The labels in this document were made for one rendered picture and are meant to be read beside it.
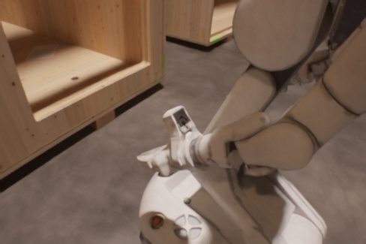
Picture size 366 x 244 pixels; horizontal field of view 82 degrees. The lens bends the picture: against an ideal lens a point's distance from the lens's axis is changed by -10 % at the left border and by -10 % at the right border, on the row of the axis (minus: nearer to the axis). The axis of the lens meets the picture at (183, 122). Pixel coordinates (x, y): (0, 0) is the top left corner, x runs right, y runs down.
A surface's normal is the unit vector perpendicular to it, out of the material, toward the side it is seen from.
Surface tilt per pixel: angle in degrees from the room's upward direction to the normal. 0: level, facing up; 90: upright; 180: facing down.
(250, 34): 89
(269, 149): 94
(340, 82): 84
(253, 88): 90
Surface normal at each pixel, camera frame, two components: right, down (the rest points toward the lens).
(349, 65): -0.95, -0.03
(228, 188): -0.40, 0.42
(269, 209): 0.34, -0.57
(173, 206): 0.05, -0.80
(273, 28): -0.65, 0.44
